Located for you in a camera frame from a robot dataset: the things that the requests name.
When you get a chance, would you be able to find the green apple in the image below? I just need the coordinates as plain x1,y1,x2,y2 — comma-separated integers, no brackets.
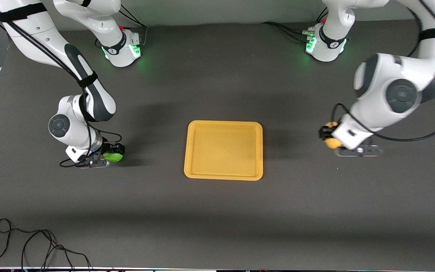
103,150,125,164

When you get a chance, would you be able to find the yellow potato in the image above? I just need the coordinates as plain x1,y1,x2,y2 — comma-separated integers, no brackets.
324,121,342,149

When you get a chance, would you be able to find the yellow plastic tray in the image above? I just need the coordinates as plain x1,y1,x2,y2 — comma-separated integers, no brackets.
184,120,264,181

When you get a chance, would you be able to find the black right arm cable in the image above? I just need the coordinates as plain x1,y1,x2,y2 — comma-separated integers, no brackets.
0,0,123,168

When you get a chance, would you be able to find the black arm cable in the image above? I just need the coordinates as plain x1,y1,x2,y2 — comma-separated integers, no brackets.
0,0,123,168
331,0,435,142

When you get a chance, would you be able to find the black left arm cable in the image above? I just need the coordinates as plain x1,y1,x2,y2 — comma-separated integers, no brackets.
331,0,435,142

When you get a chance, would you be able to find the black right base cable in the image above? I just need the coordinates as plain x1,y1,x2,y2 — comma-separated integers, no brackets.
119,4,149,48

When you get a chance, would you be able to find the black base cable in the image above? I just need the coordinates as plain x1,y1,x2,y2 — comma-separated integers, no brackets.
119,4,149,48
262,22,314,43

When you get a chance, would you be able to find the black left base cable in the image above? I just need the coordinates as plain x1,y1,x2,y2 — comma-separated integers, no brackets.
262,22,314,43

